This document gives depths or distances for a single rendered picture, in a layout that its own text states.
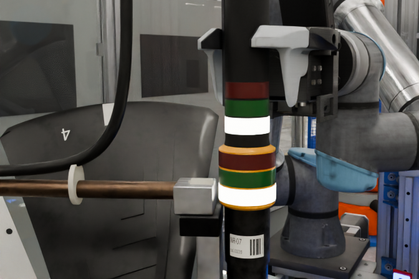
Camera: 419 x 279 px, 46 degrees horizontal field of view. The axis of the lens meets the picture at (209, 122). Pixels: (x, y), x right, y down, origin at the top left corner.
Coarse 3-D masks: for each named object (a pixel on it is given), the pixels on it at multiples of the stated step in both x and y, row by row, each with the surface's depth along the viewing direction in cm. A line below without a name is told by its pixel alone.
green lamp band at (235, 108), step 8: (224, 104) 37; (232, 104) 36; (240, 104) 35; (248, 104) 35; (256, 104) 35; (264, 104) 36; (224, 112) 37; (232, 112) 36; (240, 112) 35; (248, 112) 35; (256, 112) 35; (264, 112) 36
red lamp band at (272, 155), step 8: (272, 152) 36; (224, 160) 36; (232, 160) 36; (240, 160) 35; (248, 160) 35; (256, 160) 35; (264, 160) 36; (272, 160) 36; (232, 168) 36; (240, 168) 35; (248, 168) 35; (256, 168) 35; (264, 168) 36
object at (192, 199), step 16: (176, 192) 37; (192, 192) 37; (208, 192) 37; (176, 208) 37; (192, 208) 37; (208, 208) 37; (192, 224) 36; (208, 224) 36; (208, 240) 37; (208, 256) 37; (208, 272) 37
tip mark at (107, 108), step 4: (104, 104) 53; (108, 104) 53; (112, 104) 54; (104, 108) 53; (108, 108) 53; (112, 108) 53; (104, 112) 53; (108, 112) 53; (104, 116) 52; (108, 116) 52; (104, 120) 52; (108, 120) 52
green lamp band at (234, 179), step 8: (224, 176) 36; (232, 176) 36; (240, 176) 36; (248, 176) 35; (256, 176) 35; (264, 176) 36; (272, 176) 36; (224, 184) 36; (232, 184) 36; (240, 184) 36; (248, 184) 36; (256, 184) 36; (264, 184) 36; (272, 184) 36
